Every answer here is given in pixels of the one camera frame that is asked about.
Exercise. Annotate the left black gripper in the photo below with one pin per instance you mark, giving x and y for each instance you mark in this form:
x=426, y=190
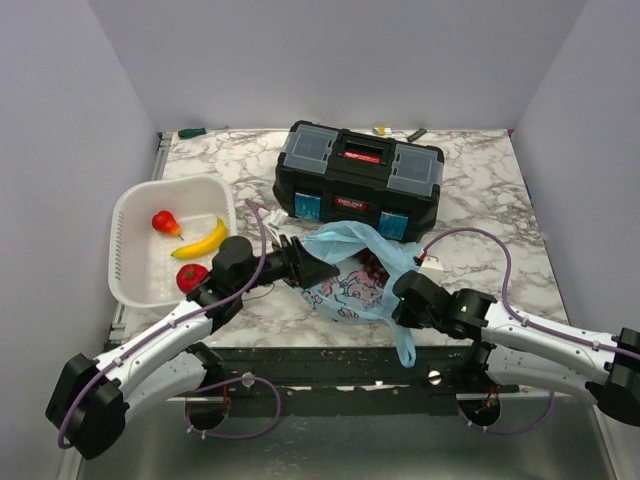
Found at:
x=301, y=266

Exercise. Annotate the dark red fake grapes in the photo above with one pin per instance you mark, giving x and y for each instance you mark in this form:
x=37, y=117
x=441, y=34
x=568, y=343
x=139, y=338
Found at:
x=372, y=266

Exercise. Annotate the yellow fake banana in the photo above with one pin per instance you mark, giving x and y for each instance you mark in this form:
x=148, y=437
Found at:
x=205, y=246

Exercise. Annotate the red fake fruit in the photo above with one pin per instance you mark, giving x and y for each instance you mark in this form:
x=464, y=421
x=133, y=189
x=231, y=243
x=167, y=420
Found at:
x=189, y=276

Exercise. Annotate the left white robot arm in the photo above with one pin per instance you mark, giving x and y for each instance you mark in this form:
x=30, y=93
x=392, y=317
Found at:
x=90, y=400

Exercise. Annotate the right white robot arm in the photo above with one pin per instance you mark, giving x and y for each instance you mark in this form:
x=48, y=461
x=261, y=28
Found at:
x=526, y=350

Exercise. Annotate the red fake pear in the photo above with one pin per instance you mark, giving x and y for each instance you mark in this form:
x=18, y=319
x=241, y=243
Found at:
x=164, y=222

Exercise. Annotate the black plastic toolbox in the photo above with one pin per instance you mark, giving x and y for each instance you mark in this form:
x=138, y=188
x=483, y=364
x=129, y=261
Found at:
x=325, y=174

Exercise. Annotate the yellow white small connector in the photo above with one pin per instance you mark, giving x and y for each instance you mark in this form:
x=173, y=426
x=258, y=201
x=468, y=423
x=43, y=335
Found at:
x=383, y=130

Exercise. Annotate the white plastic basket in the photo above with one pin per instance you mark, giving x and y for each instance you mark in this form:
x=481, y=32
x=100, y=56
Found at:
x=141, y=272

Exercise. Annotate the small black clip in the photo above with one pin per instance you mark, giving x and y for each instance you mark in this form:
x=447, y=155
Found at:
x=416, y=135

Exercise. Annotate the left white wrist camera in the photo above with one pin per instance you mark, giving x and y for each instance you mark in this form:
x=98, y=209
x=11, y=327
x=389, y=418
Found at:
x=273, y=220

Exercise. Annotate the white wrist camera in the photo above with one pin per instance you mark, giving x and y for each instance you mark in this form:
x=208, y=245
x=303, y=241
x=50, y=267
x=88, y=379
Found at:
x=431, y=264
x=273, y=220

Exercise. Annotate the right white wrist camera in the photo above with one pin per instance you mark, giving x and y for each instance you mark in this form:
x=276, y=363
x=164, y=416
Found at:
x=431, y=264

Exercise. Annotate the green handled screwdriver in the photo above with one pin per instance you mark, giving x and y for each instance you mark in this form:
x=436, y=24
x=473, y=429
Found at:
x=191, y=133

